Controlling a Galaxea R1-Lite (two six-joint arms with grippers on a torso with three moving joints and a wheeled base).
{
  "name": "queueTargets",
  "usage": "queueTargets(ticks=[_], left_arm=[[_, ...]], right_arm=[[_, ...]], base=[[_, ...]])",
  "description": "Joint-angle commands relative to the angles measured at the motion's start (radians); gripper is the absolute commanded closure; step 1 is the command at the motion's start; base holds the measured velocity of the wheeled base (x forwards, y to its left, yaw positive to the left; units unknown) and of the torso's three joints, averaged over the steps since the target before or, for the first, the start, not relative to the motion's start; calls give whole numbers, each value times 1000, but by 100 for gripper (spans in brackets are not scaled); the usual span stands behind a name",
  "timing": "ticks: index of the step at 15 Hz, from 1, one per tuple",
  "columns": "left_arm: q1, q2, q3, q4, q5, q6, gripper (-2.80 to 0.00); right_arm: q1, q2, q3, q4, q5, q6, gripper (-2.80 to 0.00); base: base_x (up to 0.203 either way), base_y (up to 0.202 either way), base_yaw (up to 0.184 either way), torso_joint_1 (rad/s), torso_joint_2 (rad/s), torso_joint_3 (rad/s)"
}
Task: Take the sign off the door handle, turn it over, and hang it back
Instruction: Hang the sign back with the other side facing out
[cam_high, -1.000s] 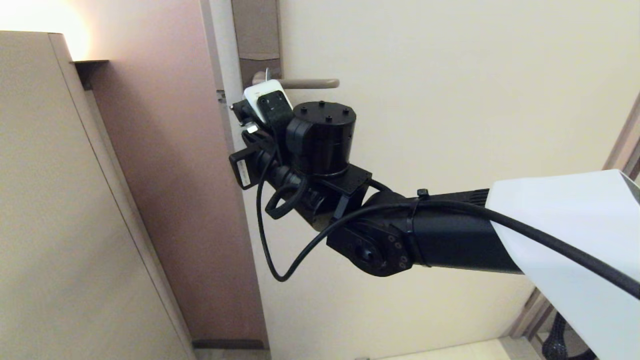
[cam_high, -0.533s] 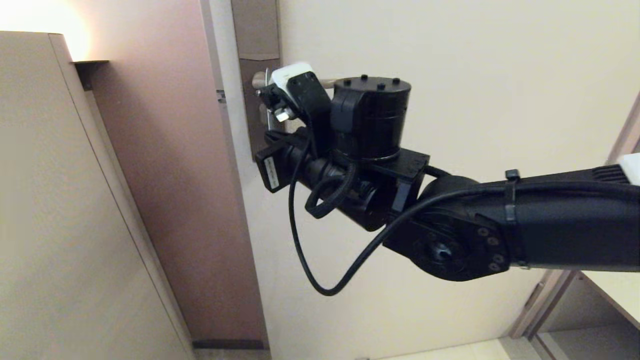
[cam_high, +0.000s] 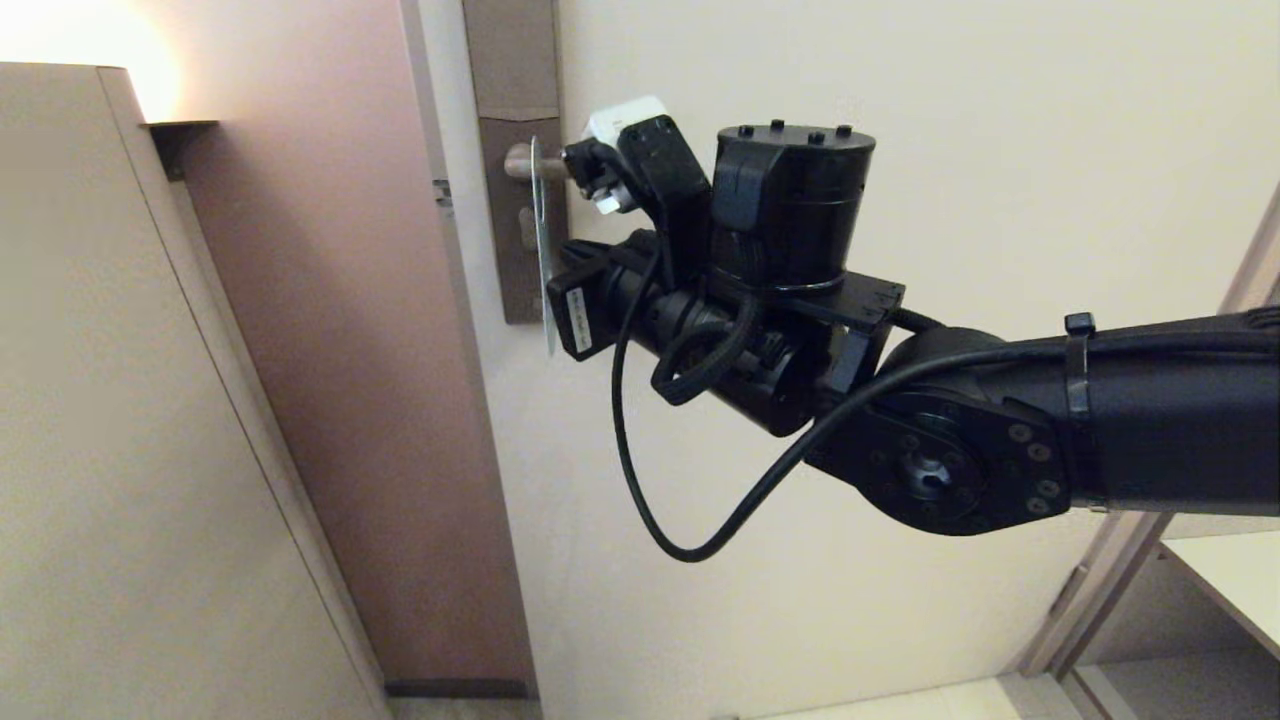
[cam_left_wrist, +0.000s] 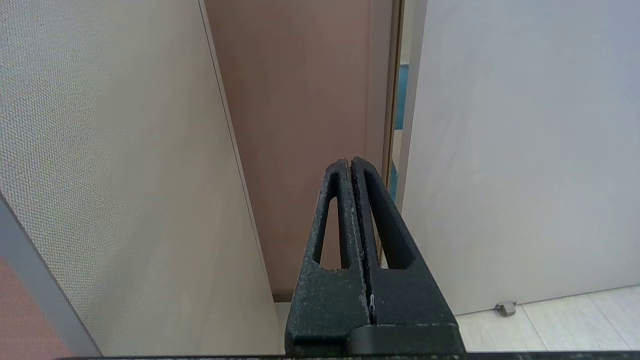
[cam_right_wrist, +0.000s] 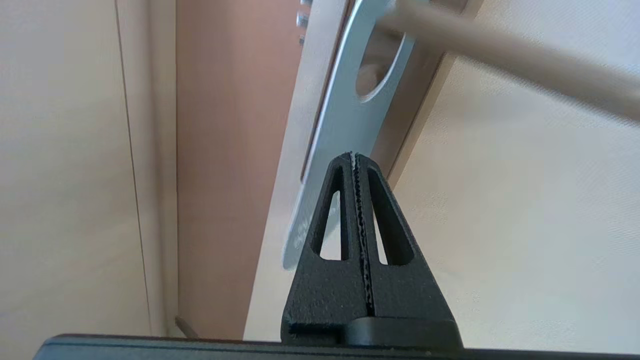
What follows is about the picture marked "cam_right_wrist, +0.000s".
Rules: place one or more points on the white room door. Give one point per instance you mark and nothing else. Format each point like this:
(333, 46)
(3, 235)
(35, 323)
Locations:
(525, 225)

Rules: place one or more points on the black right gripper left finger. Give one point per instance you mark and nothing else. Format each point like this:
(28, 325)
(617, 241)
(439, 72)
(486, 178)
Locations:
(325, 300)

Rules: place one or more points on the white and blue door hanger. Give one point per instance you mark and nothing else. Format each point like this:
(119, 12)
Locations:
(345, 115)

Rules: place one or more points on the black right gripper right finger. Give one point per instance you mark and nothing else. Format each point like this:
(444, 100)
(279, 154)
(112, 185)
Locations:
(410, 295)

